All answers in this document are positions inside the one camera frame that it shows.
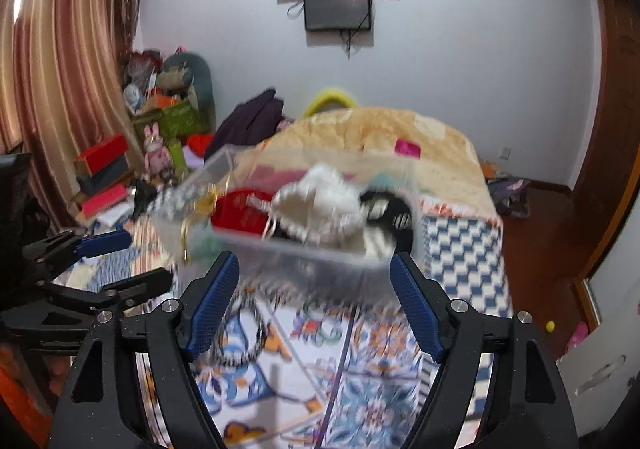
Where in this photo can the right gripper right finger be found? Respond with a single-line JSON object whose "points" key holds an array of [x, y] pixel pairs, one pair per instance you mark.
{"points": [[451, 332]]}

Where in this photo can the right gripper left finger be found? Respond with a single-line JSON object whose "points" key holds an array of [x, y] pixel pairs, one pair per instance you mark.
{"points": [[177, 332]]}

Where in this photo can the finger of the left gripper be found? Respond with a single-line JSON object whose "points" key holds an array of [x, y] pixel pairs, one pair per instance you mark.
{"points": [[108, 243], [136, 290]]}

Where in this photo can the green knitted cloth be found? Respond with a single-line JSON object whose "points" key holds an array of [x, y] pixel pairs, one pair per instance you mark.
{"points": [[203, 245]]}

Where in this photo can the red velvet pouch gold trim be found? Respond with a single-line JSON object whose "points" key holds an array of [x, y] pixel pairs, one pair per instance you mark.
{"points": [[245, 210]]}

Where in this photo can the clear plastic storage box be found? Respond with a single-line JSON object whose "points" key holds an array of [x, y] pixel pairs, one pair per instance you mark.
{"points": [[359, 269]]}

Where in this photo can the white cloth drawstring bag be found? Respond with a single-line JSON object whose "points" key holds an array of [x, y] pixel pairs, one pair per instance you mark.
{"points": [[322, 209]]}

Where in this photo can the red gift box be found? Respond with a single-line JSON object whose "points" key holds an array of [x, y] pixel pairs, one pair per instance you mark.
{"points": [[96, 158]]}

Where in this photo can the pink rabbit plush toy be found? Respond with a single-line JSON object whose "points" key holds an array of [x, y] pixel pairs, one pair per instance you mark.
{"points": [[156, 155]]}

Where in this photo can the patterned patchwork table cover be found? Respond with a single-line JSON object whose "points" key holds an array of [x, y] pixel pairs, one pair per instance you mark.
{"points": [[292, 370]]}

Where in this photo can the black white headband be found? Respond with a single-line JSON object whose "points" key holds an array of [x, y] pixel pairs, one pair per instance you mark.
{"points": [[392, 214]]}

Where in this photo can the green cardboard box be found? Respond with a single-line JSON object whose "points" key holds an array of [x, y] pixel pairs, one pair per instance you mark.
{"points": [[176, 122]]}

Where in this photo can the beige fleece blanket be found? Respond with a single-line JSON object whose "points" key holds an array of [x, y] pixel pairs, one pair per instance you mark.
{"points": [[443, 161]]}

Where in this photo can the grey green plush toy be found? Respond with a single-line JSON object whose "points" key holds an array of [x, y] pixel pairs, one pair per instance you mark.
{"points": [[187, 75]]}

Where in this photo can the dark purple garment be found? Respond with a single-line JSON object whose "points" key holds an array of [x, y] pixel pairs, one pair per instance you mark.
{"points": [[249, 123]]}

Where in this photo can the pink striped curtain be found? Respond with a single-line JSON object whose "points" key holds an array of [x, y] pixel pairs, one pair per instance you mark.
{"points": [[61, 76]]}

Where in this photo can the yellow curved cushion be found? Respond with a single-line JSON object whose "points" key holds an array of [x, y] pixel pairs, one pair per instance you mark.
{"points": [[329, 100]]}

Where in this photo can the brown wooden door frame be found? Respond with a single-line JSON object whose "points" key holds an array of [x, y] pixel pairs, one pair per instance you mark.
{"points": [[608, 182]]}

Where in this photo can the small wall monitor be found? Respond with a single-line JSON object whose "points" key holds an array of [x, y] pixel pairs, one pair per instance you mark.
{"points": [[337, 15]]}

